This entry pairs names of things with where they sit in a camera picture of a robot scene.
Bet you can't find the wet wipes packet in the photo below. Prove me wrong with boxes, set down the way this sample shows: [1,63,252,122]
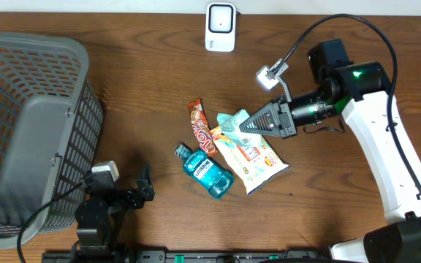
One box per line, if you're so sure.
[210,126,290,195]

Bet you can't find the light blue wipes packet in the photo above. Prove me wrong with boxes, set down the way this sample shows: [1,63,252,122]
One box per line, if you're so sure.
[217,109,262,147]

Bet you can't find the blue Listerine mouthwash bottle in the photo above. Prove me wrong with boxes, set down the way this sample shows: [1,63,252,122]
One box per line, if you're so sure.
[174,144,234,199]

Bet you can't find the orange Top snack bar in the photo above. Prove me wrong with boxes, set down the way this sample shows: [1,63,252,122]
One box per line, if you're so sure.
[187,99,218,157]

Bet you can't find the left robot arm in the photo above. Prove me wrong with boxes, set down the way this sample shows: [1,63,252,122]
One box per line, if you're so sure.
[69,161,155,262]

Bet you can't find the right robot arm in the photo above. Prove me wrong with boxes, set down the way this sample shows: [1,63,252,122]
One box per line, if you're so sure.
[240,39,421,262]

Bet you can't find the white barcode scanner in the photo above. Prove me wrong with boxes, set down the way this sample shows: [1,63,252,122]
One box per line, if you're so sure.
[205,2,237,53]

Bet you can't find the grey plastic shopping basket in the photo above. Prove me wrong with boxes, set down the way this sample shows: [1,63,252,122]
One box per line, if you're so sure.
[0,32,103,249]

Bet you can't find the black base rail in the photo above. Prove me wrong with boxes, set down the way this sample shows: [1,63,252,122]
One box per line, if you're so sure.
[41,250,333,263]

